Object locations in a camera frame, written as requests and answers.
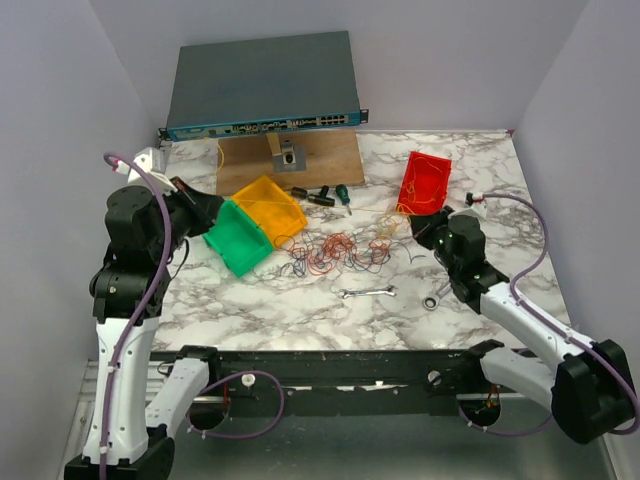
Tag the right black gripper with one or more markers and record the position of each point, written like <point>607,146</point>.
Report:
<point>425,225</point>

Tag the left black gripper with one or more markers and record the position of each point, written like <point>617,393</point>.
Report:
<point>202,207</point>

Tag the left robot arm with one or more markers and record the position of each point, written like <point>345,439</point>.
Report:
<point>131,437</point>

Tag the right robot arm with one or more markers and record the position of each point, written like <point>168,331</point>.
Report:
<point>585,385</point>

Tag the red plastic bin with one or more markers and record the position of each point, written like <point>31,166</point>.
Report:
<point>424,187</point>

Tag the green plastic bin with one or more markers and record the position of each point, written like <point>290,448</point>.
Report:
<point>237,239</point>

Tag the yellow plastic bin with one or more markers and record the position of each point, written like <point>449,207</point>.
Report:
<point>272,209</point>

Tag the silver ratchet wrench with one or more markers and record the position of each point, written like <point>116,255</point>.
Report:
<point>432,301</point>

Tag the silver open-end wrench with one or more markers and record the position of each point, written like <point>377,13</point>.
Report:
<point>389,290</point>

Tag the black socket adapter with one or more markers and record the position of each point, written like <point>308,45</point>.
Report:
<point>322,198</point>

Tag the wooden board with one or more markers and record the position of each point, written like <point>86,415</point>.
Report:
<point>332,157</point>

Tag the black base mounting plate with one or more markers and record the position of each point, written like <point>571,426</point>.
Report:
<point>342,383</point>

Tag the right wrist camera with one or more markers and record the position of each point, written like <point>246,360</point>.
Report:
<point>475,206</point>

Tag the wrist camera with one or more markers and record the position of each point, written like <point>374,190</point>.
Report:
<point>152,165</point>
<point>475,206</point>

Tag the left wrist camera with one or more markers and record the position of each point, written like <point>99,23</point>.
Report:
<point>152,165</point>

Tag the green handle screwdriver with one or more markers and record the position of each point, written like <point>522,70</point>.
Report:
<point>342,193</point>

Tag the grey blue network switch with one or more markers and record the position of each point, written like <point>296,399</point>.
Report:
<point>271,85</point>

